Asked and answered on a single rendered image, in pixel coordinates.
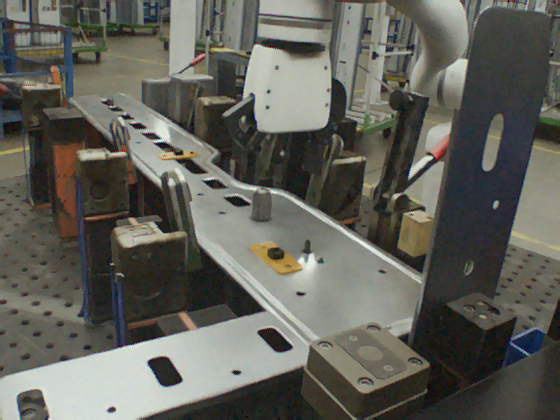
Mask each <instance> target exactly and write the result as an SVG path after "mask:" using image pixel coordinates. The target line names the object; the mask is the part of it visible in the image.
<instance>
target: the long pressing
mask: <svg viewBox="0 0 560 420"><path fill-rule="evenodd" d="M109 97H112V98H113V99H114V105H115V106H108V104H102V103H101V102H100V101H107V99H108V98H109ZM68 102H69V103H70V104H72V106H73V107H74V108H75V109H76V110H78V111H79V112H80V113H81V114H82V115H83V117H84V118H85V119H87V120H88V121H89V123H90V124H92V125H93V126H94V127H96V129H97V130H98V131H99V132H100V133H101V134H102V136H104V137H105V138H106V139H108V140H109V142H110V143H111V144H112V145H113V141H112V136H111V134H110V132H111V131H110V127H109V123H110V122H111V120H112V119H113V118H117V117H119V115H128V116H130V117H132V118H133V119H130V120H125V119H123V121H124V124H125V125H126V126H127V128H128V131H129V135H130V139H131V140H130V141H128V142H129V145H130V149H131V153H132V156H133V164H134V167H136V168H137V169H139V170H140V171H141V173H142V174H143V175H144V176H145V177H146V178H147V179H148V180H149V181H151V183H152V184H153V185H155V186H156V187H157V188H158V189H159V190H160V191H161V192H162V184H161V180H160V176H161V175H162V174H163V172H165V171H168V170H171V169H174V168H178V169H179V170H180V171H181V173H182V175H183V177H184V178H185V180H187V181H188V186H189V188H190V192H191V196H192V201H191V202H189V203H190V208H191V213H192V217H193V221H194V226H195V231H196V235H197V240H198V245H199V247H200V249H201V250H202V251H203V252H204V253H205V254H206V255H207V256H208V257H209V258H210V259H211V260H212V261H213V262H214V263H215V264H216V265H217V266H218V267H219V268H220V269H221V270H222V271H223V272H224V273H225V274H226V275H227V276H228V277H229V278H230V279H231V280H232V281H233V282H234V283H235V284H236V285H237V286H238V287H239V288H240V289H241V290H242V291H244V292H245V294H246V295H247V296H248V297H249V298H250V299H251V300H252V301H253V302H254V303H255V304H256V305H257V306H259V307H260V308H261V309H262V310H263V312H271V313H274V314H275V315H277V316H278V317H279V318H280V319H282V321H283V322H284V323H285V324H286V325H287V326H288V327H289V328H290V329H291V330H293V331H294V332H295V333H296V334H297V335H298V337H299V338H300V339H301V340H302V341H304V342H305V343H306V344H307V345H308V346H309V347H310V344H311V343H312V341H313V340H316V339H322V338H325V337H328V336H331V335H334V334H337V333H340V332H343V331H345V330H348V329H351V328H355V327H357V326H360V325H363V324H366V323H369V322H376V323H378V324H380V325H381V327H384V328H385V329H386V330H388V331H389V332H390V333H391V334H392V335H394V336H396V337H397V338H398V340H402V339H405V338H407V337H408V336H409V333H410V329H411V325H412V321H413V317H414V313H415V308H416V304H417V299H418V294H419V289H420V284H421V278H422V273H421V272H419V271H416V270H414V268H412V267H411V266H409V265H407V264H406V263H405V262H404V261H400V260H399V259H397V258H395V256H393V255H392V254H390V253H388V252H387V251H385V250H384V249H381V248H380V247H378V246H376V245H375V244H373V243H372V242H371V241H369V240H368V239H366V238H364V237H363V236H361V235H360V234H357V233H356V232H354V231H353V230H351V229H349V228H348V227H346V226H344V224H342V223H341V222H339V221H337V220H336V219H334V218H332V217H331V216H328V215H326V214H325V213H324V212H322V211H321V210H319V209H317V208H316V207H314V206H312V205H311V204H309V203H308V202H306V201H305V200H304V199H302V198H301V197H299V196H297V195H296V194H294V193H290V192H287V191H284V190H278V189H271V188H265V187H264V188H265V189H267V190H269V192H270V193H271V195H272V213H271V220H269V221H263V222H262V221H256V220H253V219H251V217H250V216H251V205H252V197H253V194H254V193H255V191H256V190H257V189H259V188H262V187H259V186H253V185H248V184H244V183H241V182H240V181H238V180H236V179H235V178H233V177H232V176H230V175H229V174H228V173H227V174H226V173H225V172H223V171H222V170H221V169H220V168H218V167H217V166H215V165H216V164H217V163H218V162H220V161H221V153H220V152H219V151H218V150H216V149H215V148H213V147H212V146H210V145H208V143H206V142H205V141H201V140H200V139H198V138H197V137H195V136H194V135H193V134H191V133H190V132H188V131H187V130H183V129H182V128H181V127H180V126H178V125H176V124H175V123H173V122H172V121H171V120H168V119H166V118H165V117H163V116H162V115H161V114H159V113H158V112H156V111H153V110H152V109H151V108H149V107H148V106H146V105H144V104H143V103H141V102H139V101H138V100H136V99H135V98H134V97H132V96H129V95H127V93H123V92H120V93H118V94H101V95H88V96H74V97H71V98H69V99H68ZM125 104H127V105H125ZM108 108H118V109H121V110H123V111H111V110H110V109H108ZM129 124H140V125H141V126H144V127H146V129H136V128H133V127H131V126H130V125H129ZM147 133H152V134H154V135H156V136H157V137H159V138H160V139H156V140H150V139H148V138H146V137H145V136H143V135H142V134H147ZM177 139H180V140H177ZM160 142H164V143H167V145H169V146H170V147H173V148H174V149H177V148H178V147H179V148H180V149H182V150H183V151H190V150H193V151H195V152H197V153H198V154H200V157H195V158H185V159H175V160H161V159H160V158H159V157H157V154H158V153H165V151H164V150H162V149H160V148H158V147H157V146H156V145H155V144H154V143H160ZM178 160H191V162H193V163H194V164H195V165H197V166H198V167H200V168H201V169H202V170H204V171H205V173H207V174H202V175H194V174H192V173H190V172H189V170H188V169H186V168H185V167H184V166H182V165H181V164H180V163H178V162H177V161H178ZM207 180H217V181H219V182H220V183H221V184H222V185H224V186H225V187H226V189H220V190H215V189H212V188H210V187H209V186H208V185H206V184H205V183H204V181H207ZM162 194H163V192H162ZM234 196H238V197H240V198H242V199H243V200H245V201H246V202H247V203H249V204H250V205H249V206H243V207H237V206H234V205H233V204H231V203H230V202H229V201H227V200H226V199H225V198H227V197H234ZM220 213H225V214H220ZM307 239H309V240H310V252H311V253H310V254H305V253H304V252H303V251H305V241H306V240H307ZM268 241H271V242H274V243H275V244H276V245H277V246H279V247H280V248H281V249H283V250H284V252H285V253H287V254H288V255H289V256H290V257H292V258H294V259H296V260H297V261H298V262H299V263H301V264H302V265H303V266H304V269H303V270H302V271H298V272H294V273H289V274H285V275H279V274H278V273H276V272H275V271H274V270H273V269H272V268H271V267H269V266H268V265H267V264H266V263H265V262H264V261H262V259H261V258H259V257H258V256H257V255H255V254H254V253H253V252H252V251H251V250H250V249H249V246H250V245H253V244H258V243H262V242H268ZM318 256H322V257H323V263H318V262H316V261H315V260H317V257H318ZM380 270H382V271H385V272H386V273H381V272H379V271H380ZM297 292H302V293H304V295H302V296H300V295H298V294H297Z"/></svg>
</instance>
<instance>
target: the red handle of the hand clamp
mask: <svg viewBox="0 0 560 420"><path fill-rule="evenodd" d="M449 135H450V134H448V135H446V136H445V137H444V138H443V139H442V140H441V141H439V143H438V144H437V145H435V146H433V147H432V149H431V150H430V151H429V152H428V153H426V156H424V157H423V158H422V159H421V160H420V161H419V162H418V163H416V165H415V166H414V167H413V168H411V170H410V173H409V177H408V180H407V186H406V189H405V191H406V190H407V189H408V187H409V186H410V185H411V184H413V183H415V182H416V181H417V179H418V178H420V177H421V176H422V175H423V174H424V173H425V172H426V171H427V170H429V169H430V168H431V167H432V166H433V165H434V164H436V163H437V162H439V161H440V160H441V159H442V158H443V157H444V156H446V152H447V148H448V145H447V144H448V139H449ZM391 189H392V186H390V187H389V188H388V189H387V190H386V191H385V192H383V194H382V197H383V199H384V200H385V201H386V202H388V199H389V196H390V192H391Z"/></svg>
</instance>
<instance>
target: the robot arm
mask: <svg viewBox="0 0 560 420"><path fill-rule="evenodd" d="M383 1H385V2H386V3H388V4H389V5H390V6H392V7H393V8H394V9H396V10H398V11H399V12H401V13H402V14H404V15H405V16H407V18H409V19H411V20H412V21H413V22H414V23H415V24H416V26H417V28H418V32H419V35H420V38H421V42H422V54H421V55H420V57H419V58H420V59H418V61H417V63H416V65H415V67H414V70H413V74H412V76H411V79H410V89H411V92H413V93H417V94H421V95H424V96H428V97H430V99H429V103H428V105H429V106H433V107H441V108H449V109H454V108H455V107H456V108H459V106H460V102H461V93H462V89H463V84H464V76H465V72H466V67H467V65H466V63H467V59H459V58H460V57H461V56H462V55H463V52H464V51H465V50H466V48H467V45H468V44H467V42H468V24H467V18H466V14H465V11H464V8H463V5H462V4H461V2H460V1H459V0H260V6H259V20H258V34H257V36H258V37H266V38H267V40H263V41H261V45H254V46H253V50H252V56H251V60H250V63H249V67H248V72H247V77H246V83H245V89H244V96H243V101H241V102H240V103H238V104H237V105H235V106H234V107H232V108H231V109H229V110H228V111H226V112H225V113H223V114H222V117H221V118H222V121H223V123H225V125H226V127H227V130H228V134H229V136H230V137H232V138H233V139H234V140H235V141H236V142H237V144H238V146H240V147H241V148H242V151H241V168H240V171H241V177H242V178H243V179H245V180H246V181H248V182H249V183H251V184H252V185H257V184H258V183H259V176H260V163H261V153H260V152H257V149H258V147H259V146H260V144H261V143H262V141H263V139H264V137H265V136H266V135H267V134H285V133H298V132H307V133H308V135H309V137H310V138H311V140H307V142H306V145H305V154H304V160H305V164H304V170H305V171H306V172H308V173H312V174H314V175H315V176H321V175H322V170H323V165H324V158H323V156H324V148H325V146H327V145H328V144H329V143H330V139H331V138H332V136H333V135H334V134H335V133H336V132H337V129H338V125H340V123H341V121H342V119H343V118H344V116H345V114H346V111H345V110H344V109H343V108H342V107H341V106H339V105H338V104H337V103H335V102H334V101H333V100H331V95H330V89H331V67H330V56H329V50H327V49H325V48H326V47H325V46H322V45H321V43H326V42H330V41H331V34H332V33H331V26H332V21H331V20H332V18H333V11H334V5H335V4H336V2H346V3H358V4H377V3H380V2H383ZM329 111H330V116H329ZM241 118H242V121H243V123H245V125H247V127H246V128H245V130H244V131H243V130H241V128H240V125H239V120H240V119H241ZM328 118H329V120H328ZM451 126H452V123H451V122H449V123H445V124H439V125H436V126H435V127H433V128H431V129H430V130H429V132H428V135H427V139H426V145H425V153H424V156H426V153H428V152H429V151H430V150H431V149H432V147H433V146H435V145H437V144H438V143H439V141H441V140H442V139H443V138H444V137H445V136H446V135H448V134H450V130H451ZM445 157H446V156H444V157H443V158H442V159H441V160H440V161H439V162H437V163H436V164H434V165H433V166H432V167H431V168H430V169H429V170H427V171H426V172H425V173H424V174H423V178H422V185H421V194H420V202H419V204H421V205H423V206H425V207H426V212H425V213H427V214H429V215H431V216H433V217H434V216H435V212H436V203H437V199H438V194H439V189H440V185H441V180H442V175H443V166H444V161H445Z"/></svg>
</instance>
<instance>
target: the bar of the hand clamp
mask: <svg viewBox="0 0 560 420"><path fill-rule="evenodd" d="M429 99H430V97H428V96H424V95H421V94H417V93H413V92H410V91H408V92H405V91H399V90H394V91H393V92H392V94H391V96H390V98H389V106H390V108H391V109H392V110H393V111H397V114H396V118H395V122H394V124H393V128H392V132H391V138H390V142H389V145H388V149H387V152H386V155H385V159H384V163H383V164H384V166H383V169H382V173H381V177H380V179H379V183H378V187H377V190H376V194H375V197H374V200H373V205H375V206H386V203H387V206H386V212H387V213H391V211H390V210H389V208H390V202H391V198H392V197H393V196H394V195H395V194H397V193H399V192H403V193H405V189H406V186H407V180H408V177H409V173H410V170H411V167H412V164H413V160H414V157H415V155H414V154H415V151H416V147H417V144H418V141H419V138H420V135H421V134H420V131H421V129H422V125H423V122H424V119H425V116H426V114H425V112H426V109H428V106H429V105H428V103H429ZM393 181H394V182H393ZM392 182H393V185H392ZM390 186H392V189H391V192H390V196H389V199H388V202H386V201H385V200H384V199H383V197H382V194H383V192H385V191H386V190H387V189H388V188H389V187H390Z"/></svg>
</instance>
